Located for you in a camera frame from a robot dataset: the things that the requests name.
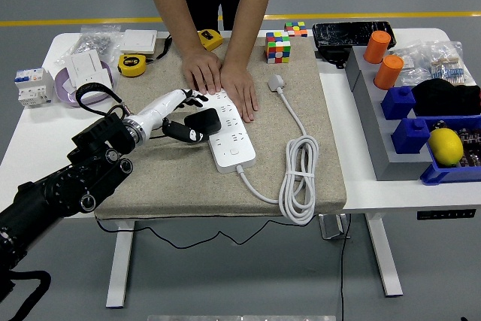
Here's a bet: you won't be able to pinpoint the person's left hand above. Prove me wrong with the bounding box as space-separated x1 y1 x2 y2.
219 60 260 124

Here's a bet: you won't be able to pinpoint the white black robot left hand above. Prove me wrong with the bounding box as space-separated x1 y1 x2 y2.
132 88 210 145

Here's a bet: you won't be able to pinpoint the person's right hand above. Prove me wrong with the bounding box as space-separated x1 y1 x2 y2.
181 50 223 95

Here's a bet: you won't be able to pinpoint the black plug adapter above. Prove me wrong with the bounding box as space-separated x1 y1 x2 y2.
183 108 222 136

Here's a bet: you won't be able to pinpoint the white power strip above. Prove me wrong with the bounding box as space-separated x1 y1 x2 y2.
194 89 258 174

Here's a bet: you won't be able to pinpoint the thin black adapter cord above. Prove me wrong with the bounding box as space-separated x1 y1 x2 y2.
93 133 320 250

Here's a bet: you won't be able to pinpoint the boxy yellow tape measure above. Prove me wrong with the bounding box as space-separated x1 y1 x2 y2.
198 29 224 51

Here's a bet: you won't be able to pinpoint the round yellow black tape measure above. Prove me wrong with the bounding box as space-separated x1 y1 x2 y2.
117 53 148 78

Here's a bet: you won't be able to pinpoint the large colourful puzzle cube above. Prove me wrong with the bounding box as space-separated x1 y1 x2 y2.
265 31 292 65

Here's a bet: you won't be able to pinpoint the small colourful puzzle cube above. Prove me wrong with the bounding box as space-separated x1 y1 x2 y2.
283 21 309 38

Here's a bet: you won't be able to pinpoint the grey-brown mat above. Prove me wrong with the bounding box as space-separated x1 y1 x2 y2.
93 37 347 220

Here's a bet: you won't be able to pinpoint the clear bag of screws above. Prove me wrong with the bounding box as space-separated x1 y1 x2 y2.
55 24 123 66

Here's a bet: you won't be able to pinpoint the glossy black plastic tray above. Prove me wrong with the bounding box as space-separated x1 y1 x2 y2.
311 20 398 51

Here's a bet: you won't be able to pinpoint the white blue circuit breaker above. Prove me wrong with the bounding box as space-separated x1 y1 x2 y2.
14 67 56 110

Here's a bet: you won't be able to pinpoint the orange cylinder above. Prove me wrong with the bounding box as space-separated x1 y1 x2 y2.
362 30 392 65
373 54 405 91

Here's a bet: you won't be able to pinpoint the grey stepped block stand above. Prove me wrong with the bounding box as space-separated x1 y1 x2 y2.
344 45 433 182

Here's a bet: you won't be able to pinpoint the blue block with knob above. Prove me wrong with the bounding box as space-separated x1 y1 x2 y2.
380 85 417 121
390 117 431 156

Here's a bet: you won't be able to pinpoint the white table leg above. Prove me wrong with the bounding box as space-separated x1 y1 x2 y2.
104 219 136 309
365 212 404 298

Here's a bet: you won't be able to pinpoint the grey metal box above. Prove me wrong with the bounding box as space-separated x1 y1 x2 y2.
318 213 352 241

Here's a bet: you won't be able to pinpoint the clear bag of resistors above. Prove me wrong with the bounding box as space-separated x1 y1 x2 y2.
389 40 476 89

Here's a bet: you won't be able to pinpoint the black cloth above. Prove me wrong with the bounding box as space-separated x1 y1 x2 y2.
410 78 481 118

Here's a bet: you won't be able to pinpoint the yellow lemon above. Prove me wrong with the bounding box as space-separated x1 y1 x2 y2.
427 127 465 167

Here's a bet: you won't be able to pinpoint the blue storage bin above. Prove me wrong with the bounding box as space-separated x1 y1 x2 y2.
419 114 481 186

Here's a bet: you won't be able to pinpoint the dark circuit boards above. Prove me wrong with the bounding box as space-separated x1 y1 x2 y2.
431 120 481 170

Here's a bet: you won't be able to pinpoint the black table control panel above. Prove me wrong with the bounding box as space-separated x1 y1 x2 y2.
416 208 477 221

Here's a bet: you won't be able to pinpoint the white power cord with plug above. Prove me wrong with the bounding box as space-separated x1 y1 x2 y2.
234 74 320 225

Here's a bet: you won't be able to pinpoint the black wrist strap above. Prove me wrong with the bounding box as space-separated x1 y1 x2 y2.
155 33 173 61

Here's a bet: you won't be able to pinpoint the white wall switch panel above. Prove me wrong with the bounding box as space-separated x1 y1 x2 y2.
119 29 159 56

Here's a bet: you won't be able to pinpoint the white wall socket panel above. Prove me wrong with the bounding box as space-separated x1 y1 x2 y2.
73 69 114 91

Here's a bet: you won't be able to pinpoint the white two-button switch panel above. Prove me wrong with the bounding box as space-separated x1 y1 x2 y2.
69 48 104 80

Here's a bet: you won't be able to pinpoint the black power cable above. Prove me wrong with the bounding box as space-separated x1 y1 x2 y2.
339 214 352 321

